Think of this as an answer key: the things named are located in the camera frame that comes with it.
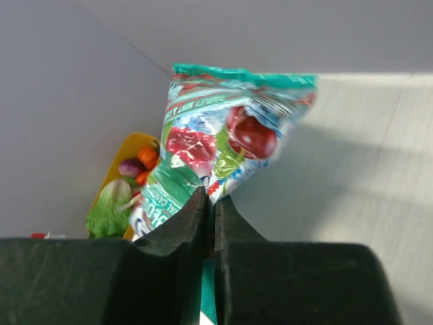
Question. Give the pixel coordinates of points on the teal Fox's candy bag front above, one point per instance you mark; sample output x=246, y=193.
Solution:
x=221, y=126

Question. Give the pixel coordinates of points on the green toy lettuce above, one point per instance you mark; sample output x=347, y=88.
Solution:
x=109, y=216

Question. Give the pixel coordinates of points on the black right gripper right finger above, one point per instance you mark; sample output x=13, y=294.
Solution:
x=258, y=281

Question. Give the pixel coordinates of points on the orange toy pumpkin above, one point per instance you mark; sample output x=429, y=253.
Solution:
x=148, y=156

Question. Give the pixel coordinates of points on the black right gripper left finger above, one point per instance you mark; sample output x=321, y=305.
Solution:
x=101, y=271

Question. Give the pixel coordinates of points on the purple toy onion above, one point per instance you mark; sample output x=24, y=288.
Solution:
x=131, y=167

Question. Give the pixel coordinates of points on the red toy carrot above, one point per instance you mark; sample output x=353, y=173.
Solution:
x=141, y=178

